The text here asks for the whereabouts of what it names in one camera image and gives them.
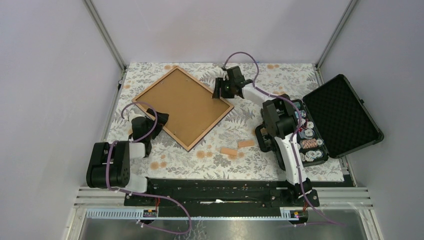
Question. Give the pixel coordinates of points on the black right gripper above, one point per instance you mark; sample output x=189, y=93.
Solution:
x=219, y=83

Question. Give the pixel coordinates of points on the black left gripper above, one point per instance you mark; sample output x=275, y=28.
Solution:
x=162, y=119

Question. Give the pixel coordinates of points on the brown backing board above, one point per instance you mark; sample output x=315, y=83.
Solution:
x=185, y=104

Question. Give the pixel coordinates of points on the wooden picture frame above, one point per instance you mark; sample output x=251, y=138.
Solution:
x=228, y=107

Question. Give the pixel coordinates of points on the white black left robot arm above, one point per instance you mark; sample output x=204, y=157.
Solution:
x=109, y=165

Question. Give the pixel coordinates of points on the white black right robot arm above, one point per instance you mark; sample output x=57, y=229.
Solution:
x=281, y=118

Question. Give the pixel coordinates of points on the small wooden block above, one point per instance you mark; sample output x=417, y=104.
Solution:
x=228, y=151
x=245, y=143

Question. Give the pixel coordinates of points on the floral table cloth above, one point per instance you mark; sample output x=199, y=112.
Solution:
x=169, y=160

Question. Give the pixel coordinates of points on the black poker chip case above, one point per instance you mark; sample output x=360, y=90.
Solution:
x=335, y=123

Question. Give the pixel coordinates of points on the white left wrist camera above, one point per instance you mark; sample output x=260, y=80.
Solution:
x=132, y=115

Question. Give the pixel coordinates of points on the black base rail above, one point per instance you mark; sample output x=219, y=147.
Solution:
x=223, y=198

